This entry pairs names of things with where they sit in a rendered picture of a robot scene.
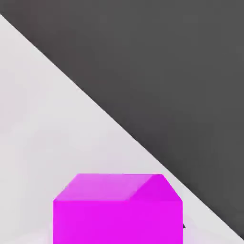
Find small magenta cube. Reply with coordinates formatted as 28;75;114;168
52;173;184;244

